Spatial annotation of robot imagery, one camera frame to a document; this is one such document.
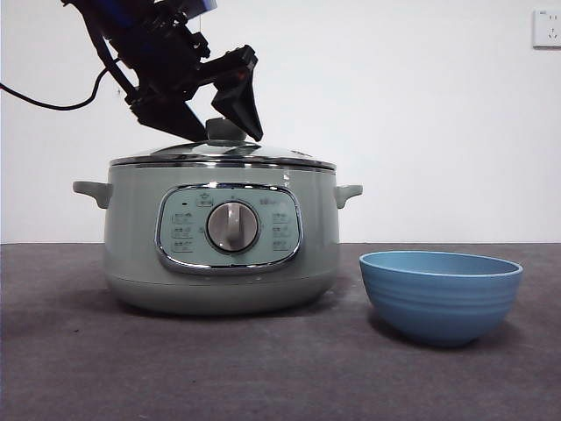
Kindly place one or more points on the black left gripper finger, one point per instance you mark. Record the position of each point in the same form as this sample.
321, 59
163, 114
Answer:
245, 105
175, 119

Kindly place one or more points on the glass lid with green knob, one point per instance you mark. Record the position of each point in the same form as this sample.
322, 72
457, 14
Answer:
280, 154

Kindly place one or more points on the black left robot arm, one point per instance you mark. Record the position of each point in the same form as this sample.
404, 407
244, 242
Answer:
127, 17

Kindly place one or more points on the pale green electric steamer pot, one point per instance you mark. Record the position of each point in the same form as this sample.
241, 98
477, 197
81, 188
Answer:
131, 228

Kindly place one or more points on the blue ribbed bowl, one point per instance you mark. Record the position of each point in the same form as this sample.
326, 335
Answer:
438, 302

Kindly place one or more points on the pale grey left camera box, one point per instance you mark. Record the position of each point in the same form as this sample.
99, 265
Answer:
201, 5

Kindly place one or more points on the white wall socket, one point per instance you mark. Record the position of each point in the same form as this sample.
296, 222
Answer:
548, 28

